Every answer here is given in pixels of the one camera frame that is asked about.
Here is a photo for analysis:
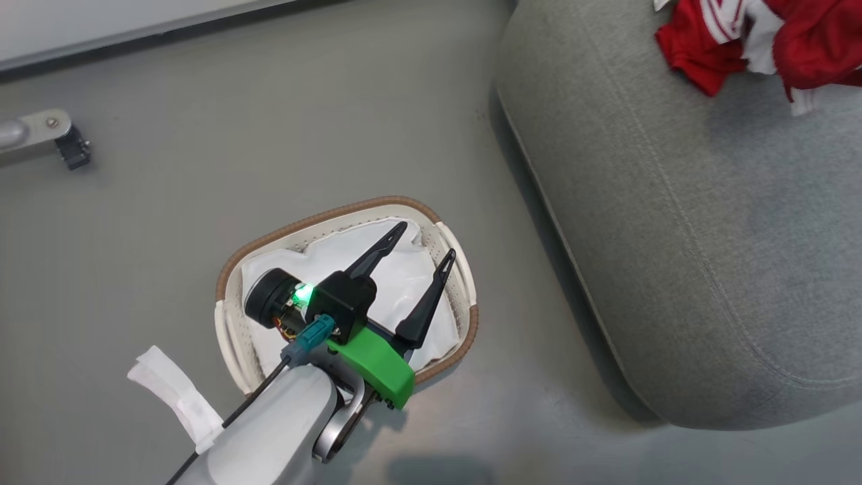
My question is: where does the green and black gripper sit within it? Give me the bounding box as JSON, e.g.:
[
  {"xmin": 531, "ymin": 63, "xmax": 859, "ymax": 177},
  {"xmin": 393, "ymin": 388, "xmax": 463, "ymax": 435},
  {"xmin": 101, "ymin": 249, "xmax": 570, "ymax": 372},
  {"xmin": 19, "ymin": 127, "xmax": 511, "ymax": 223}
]
[{"xmin": 315, "ymin": 220, "xmax": 457, "ymax": 410}]

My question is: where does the white laundry basket brown rim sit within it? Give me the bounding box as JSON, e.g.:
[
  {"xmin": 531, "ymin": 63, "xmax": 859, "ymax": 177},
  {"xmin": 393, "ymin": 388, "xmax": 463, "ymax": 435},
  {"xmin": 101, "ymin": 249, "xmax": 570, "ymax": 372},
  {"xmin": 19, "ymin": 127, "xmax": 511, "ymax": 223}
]
[{"xmin": 214, "ymin": 195, "xmax": 480, "ymax": 397}]

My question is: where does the white tape tag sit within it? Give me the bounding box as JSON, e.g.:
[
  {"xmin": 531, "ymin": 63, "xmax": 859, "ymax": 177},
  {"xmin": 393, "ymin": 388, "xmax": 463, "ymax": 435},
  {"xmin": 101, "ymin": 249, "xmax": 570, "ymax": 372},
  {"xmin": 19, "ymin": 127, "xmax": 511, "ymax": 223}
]
[{"xmin": 127, "ymin": 346, "xmax": 224, "ymax": 454}]

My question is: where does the teal cable connector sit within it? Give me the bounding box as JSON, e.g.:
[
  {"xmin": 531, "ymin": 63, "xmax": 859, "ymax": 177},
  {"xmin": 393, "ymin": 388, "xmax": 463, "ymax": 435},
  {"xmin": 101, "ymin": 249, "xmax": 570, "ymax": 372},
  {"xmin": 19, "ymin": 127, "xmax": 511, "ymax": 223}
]
[{"xmin": 281, "ymin": 313, "xmax": 336, "ymax": 368}]

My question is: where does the thin black cable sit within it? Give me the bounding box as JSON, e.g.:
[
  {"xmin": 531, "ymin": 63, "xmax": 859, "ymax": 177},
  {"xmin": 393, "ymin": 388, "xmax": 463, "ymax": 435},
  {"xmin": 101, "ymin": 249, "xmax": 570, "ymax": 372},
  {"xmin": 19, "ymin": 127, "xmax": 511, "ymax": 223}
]
[{"xmin": 165, "ymin": 356, "xmax": 294, "ymax": 485}]

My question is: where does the red and white jersey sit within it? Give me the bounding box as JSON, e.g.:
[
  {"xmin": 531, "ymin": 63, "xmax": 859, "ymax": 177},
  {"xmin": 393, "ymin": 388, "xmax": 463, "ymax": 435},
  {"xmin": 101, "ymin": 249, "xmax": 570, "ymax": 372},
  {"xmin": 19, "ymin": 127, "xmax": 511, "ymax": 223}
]
[{"xmin": 655, "ymin": 0, "xmax": 862, "ymax": 117}]

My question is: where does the black frame foot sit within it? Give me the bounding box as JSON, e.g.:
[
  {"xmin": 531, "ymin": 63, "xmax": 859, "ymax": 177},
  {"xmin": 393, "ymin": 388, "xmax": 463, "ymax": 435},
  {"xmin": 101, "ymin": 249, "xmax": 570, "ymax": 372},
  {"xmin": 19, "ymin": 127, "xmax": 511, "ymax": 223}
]
[{"xmin": 55, "ymin": 127, "xmax": 93, "ymax": 171}]

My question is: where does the grey sofa cushion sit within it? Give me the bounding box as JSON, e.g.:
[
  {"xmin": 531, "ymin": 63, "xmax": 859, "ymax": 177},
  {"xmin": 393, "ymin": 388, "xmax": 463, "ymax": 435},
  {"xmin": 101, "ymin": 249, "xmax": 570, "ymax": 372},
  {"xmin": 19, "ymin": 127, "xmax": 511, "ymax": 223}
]
[{"xmin": 495, "ymin": 0, "xmax": 862, "ymax": 432}]

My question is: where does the white basket liner cloth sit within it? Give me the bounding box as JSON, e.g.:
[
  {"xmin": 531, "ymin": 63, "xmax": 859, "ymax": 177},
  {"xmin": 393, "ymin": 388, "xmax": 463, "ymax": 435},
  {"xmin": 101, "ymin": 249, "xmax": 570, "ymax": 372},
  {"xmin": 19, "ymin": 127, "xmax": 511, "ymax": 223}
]
[{"xmin": 241, "ymin": 217, "xmax": 460, "ymax": 375}]

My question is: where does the grey wall base strip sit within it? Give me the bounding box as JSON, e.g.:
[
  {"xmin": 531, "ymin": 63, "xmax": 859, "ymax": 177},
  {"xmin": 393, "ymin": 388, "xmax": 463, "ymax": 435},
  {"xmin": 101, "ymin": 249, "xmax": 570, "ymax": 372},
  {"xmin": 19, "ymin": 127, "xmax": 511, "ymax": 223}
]
[{"xmin": 0, "ymin": 0, "xmax": 358, "ymax": 85}]

